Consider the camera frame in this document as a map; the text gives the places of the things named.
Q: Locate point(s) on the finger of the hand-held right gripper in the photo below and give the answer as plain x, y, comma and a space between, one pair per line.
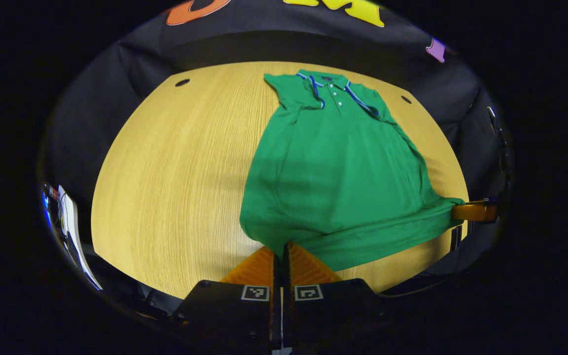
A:
471, 212

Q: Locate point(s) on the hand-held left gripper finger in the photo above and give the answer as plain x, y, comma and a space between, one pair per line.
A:
276, 305
287, 305

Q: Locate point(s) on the green T-shirt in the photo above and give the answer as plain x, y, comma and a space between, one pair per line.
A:
343, 182

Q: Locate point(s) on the black backdrop cloth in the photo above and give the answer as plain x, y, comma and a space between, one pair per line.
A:
264, 44

